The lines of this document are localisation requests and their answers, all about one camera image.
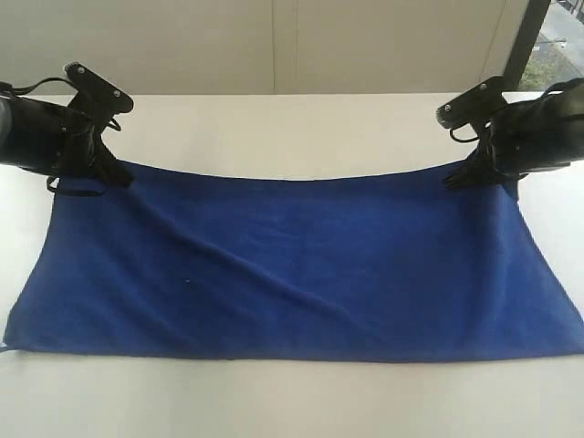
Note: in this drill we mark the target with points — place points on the blue towel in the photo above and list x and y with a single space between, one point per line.
386 268

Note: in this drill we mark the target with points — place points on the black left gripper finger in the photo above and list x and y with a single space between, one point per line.
108 169

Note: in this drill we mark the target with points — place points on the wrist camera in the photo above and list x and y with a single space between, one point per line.
475 107
95 93

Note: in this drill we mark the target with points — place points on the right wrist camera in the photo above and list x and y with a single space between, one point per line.
475 107

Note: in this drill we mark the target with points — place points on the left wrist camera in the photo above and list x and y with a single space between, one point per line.
95 93

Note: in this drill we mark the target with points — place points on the black window frame post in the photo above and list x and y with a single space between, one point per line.
526 38

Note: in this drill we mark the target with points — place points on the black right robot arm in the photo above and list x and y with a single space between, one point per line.
573 130

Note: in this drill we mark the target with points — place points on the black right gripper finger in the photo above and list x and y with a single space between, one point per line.
473 172

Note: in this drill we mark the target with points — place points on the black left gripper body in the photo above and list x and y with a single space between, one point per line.
58 141

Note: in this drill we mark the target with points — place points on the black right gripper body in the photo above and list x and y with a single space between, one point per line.
528 136

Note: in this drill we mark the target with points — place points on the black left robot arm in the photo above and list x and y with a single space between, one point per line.
9 96

